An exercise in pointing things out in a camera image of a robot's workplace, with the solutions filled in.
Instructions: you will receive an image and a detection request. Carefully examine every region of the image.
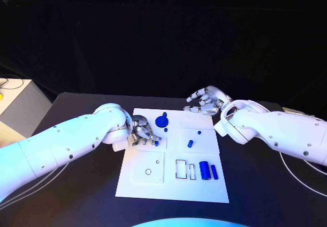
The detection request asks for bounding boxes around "white task board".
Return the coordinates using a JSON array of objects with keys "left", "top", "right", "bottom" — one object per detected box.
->
[{"left": 113, "top": 108, "right": 230, "bottom": 204}]

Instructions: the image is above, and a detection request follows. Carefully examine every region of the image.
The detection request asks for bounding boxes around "blue gear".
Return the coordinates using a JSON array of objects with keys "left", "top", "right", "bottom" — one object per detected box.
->
[{"left": 153, "top": 115, "right": 169, "bottom": 128}]

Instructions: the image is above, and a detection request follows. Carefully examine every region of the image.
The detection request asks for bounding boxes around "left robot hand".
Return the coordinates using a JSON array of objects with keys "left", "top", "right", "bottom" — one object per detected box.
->
[{"left": 128, "top": 114, "right": 162, "bottom": 147}]

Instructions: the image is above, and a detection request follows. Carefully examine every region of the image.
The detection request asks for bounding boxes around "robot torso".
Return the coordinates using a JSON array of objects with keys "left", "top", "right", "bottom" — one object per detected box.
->
[{"left": 130, "top": 217, "right": 250, "bottom": 227}]

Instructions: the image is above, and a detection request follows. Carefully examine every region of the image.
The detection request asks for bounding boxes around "thick long blue cylinder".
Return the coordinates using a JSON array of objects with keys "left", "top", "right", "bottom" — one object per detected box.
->
[{"left": 198, "top": 161, "right": 211, "bottom": 180}]

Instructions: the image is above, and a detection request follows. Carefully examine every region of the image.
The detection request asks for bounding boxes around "white desk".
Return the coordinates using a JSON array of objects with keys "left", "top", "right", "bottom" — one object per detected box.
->
[{"left": 0, "top": 78, "right": 53, "bottom": 148}]

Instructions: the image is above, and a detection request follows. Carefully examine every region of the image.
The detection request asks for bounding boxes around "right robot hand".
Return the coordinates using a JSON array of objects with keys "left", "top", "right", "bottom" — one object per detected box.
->
[{"left": 182, "top": 85, "right": 233, "bottom": 116}]

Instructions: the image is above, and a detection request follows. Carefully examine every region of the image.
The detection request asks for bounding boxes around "white cable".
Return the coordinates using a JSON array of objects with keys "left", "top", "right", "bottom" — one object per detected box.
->
[
  {"left": 302, "top": 159, "right": 327, "bottom": 174},
  {"left": 0, "top": 162, "right": 68, "bottom": 206},
  {"left": 277, "top": 151, "right": 327, "bottom": 197},
  {"left": 0, "top": 166, "right": 68, "bottom": 211}
]

